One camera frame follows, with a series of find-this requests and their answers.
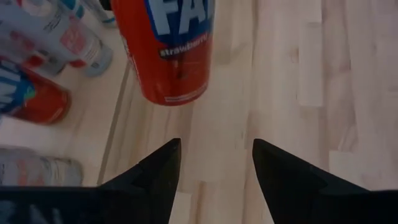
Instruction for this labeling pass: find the white Celsius Peach Vibe can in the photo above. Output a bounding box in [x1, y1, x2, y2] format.
[27, 0, 114, 78]
[0, 0, 68, 77]

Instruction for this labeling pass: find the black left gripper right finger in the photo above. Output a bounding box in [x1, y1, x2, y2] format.
[253, 139, 398, 224]

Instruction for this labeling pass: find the blue Red Bull can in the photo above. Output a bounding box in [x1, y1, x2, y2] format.
[81, 0, 118, 28]

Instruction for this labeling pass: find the red Fanta strawberry can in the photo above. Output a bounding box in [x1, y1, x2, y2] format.
[110, 0, 216, 107]
[0, 57, 72, 126]

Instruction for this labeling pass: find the white Celsius Tropical Vibe can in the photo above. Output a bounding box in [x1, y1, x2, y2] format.
[0, 147, 84, 187]

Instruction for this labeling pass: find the wooden shelf with black legs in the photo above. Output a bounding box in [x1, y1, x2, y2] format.
[0, 0, 131, 187]

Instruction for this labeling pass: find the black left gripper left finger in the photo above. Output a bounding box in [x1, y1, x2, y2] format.
[0, 139, 182, 224]

